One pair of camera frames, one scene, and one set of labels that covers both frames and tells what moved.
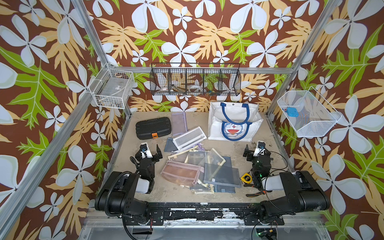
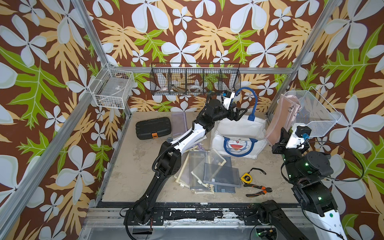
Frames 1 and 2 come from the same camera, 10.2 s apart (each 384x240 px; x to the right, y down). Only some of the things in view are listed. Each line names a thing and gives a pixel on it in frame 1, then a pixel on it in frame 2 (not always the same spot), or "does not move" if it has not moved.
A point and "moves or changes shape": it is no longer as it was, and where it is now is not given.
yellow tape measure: x=246 y=178 does not move
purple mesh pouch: x=179 y=123 does not move
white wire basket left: x=112 y=88 does not move
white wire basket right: x=309 y=115 does not move
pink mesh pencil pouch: x=182 y=173 -> x=287 y=108
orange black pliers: x=256 y=194 does not move
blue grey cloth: x=220 y=188 does not move
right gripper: x=246 y=152 -> x=281 y=145
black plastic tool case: x=153 y=128 does not move
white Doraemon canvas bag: x=233 y=121 moves or changes shape
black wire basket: x=195 y=79 does not move
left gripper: x=155 y=158 -> x=234 y=116
